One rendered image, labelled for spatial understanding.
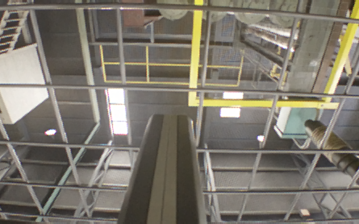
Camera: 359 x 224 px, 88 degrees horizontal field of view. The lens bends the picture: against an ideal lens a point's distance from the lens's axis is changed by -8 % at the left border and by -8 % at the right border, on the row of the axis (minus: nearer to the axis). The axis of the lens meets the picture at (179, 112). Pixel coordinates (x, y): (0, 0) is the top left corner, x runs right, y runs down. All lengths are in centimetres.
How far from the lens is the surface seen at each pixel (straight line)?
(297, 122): 226
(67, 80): 1224
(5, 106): 882
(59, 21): 1250
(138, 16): 172
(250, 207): 1216
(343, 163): 177
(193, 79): 147
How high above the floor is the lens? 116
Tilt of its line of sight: 28 degrees up
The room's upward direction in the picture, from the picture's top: 178 degrees counter-clockwise
